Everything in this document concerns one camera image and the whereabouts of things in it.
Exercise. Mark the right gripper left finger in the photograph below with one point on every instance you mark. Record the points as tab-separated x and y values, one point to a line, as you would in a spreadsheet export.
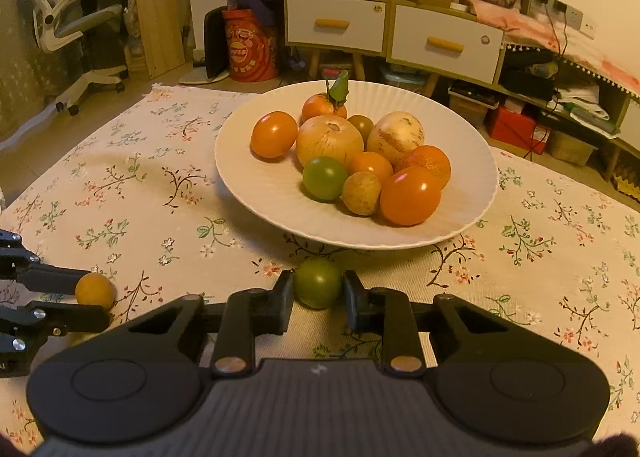
248	315

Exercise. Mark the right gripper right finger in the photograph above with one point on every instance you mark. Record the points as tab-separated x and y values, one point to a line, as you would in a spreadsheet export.
387	313

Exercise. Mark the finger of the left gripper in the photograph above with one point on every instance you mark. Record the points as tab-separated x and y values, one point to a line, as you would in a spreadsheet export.
58	319
45	278

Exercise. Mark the brown kiwi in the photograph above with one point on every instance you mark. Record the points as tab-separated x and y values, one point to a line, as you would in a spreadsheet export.
360	193
95	289

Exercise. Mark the green tomato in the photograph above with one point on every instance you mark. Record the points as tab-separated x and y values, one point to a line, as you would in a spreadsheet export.
323	178
317	283

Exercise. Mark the yellow-green tomato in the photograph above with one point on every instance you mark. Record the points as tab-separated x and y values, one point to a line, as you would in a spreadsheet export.
410	197

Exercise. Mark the pale yellow melon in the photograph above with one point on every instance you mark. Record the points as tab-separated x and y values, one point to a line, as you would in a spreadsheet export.
395	135

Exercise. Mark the large orange tomato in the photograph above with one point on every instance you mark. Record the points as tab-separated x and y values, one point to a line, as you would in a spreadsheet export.
273	135

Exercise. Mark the large tan pomelo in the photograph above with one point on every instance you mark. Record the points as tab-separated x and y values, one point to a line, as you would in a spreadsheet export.
328	136

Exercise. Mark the leafy orange tangerine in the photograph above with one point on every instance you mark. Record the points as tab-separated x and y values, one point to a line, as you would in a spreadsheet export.
330	102

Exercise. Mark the large white plate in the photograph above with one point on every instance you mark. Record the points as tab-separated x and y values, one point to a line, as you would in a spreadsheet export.
273	189

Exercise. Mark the floral tablecloth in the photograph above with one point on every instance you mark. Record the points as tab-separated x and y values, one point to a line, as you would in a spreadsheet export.
167	200

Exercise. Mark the red box under cabinet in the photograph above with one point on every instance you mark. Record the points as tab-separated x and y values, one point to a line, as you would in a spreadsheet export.
517	130

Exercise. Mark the white office chair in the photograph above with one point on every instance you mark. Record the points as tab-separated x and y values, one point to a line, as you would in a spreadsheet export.
51	35

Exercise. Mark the long low tv cabinet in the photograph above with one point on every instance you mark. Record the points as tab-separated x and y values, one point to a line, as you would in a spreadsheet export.
548	59

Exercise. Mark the orange printed bag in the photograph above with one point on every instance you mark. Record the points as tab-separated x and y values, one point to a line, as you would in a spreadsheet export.
252	47

